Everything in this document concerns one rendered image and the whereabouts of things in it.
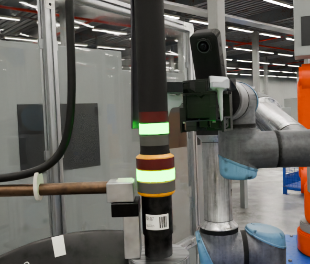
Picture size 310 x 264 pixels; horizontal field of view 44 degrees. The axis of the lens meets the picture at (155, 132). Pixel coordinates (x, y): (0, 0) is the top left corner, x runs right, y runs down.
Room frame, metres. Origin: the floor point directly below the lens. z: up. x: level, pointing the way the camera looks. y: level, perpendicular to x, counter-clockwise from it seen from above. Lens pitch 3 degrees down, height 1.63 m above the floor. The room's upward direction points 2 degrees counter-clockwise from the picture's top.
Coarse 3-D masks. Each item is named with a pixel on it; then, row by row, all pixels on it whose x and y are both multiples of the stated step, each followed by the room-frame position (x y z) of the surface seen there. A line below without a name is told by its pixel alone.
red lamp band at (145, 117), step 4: (140, 112) 0.42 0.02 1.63; (144, 112) 0.42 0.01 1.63; (148, 112) 0.41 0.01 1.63; (152, 112) 0.41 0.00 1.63; (156, 112) 0.41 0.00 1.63; (160, 112) 0.41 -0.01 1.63; (164, 112) 0.42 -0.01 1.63; (140, 116) 0.42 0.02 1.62; (144, 116) 0.42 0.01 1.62; (148, 116) 0.41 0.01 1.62; (152, 116) 0.41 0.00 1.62; (156, 116) 0.41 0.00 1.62; (160, 116) 0.41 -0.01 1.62; (164, 116) 0.42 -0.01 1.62; (168, 116) 0.43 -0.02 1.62; (140, 120) 0.42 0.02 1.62; (144, 120) 0.42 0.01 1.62; (148, 120) 0.41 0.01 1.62; (152, 120) 0.41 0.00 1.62; (156, 120) 0.41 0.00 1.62; (160, 120) 0.41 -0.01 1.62; (164, 120) 0.42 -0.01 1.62; (168, 120) 0.43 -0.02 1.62
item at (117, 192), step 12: (108, 192) 0.42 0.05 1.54; (120, 192) 0.42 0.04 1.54; (132, 192) 0.42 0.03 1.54; (120, 204) 0.41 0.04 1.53; (132, 204) 0.41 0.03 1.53; (120, 216) 0.41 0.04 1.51; (132, 216) 0.41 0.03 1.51; (132, 228) 0.42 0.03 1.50; (132, 240) 0.42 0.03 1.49; (132, 252) 0.42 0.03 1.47; (144, 252) 0.43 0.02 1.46; (180, 252) 0.43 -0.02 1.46
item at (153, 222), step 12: (144, 204) 0.42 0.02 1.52; (156, 204) 0.41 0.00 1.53; (168, 204) 0.42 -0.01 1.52; (144, 216) 0.42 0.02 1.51; (156, 216) 0.41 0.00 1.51; (168, 216) 0.42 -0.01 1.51; (144, 228) 0.42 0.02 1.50; (156, 228) 0.41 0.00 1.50; (168, 228) 0.42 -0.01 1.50; (156, 240) 0.41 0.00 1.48; (168, 240) 0.42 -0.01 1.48; (156, 252) 0.41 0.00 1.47; (168, 252) 0.42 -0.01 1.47
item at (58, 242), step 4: (56, 236) 0.56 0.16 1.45; (60, 236) 0.57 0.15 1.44; (52, 240) 0.56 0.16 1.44; (56, 240) 0.56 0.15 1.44; (60, 240) 0.56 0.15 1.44; (56, 244) 0.56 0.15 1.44; (60, 244) 0.56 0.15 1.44; (56, 248) 0.55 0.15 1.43; (60, 248) 0.55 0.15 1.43; (64, 248) 0.55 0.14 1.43; (56, 252) 0.55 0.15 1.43; (60, 252) 0.55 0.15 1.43; (64, 252) 0.55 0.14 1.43; (56, 256) 0.54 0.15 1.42
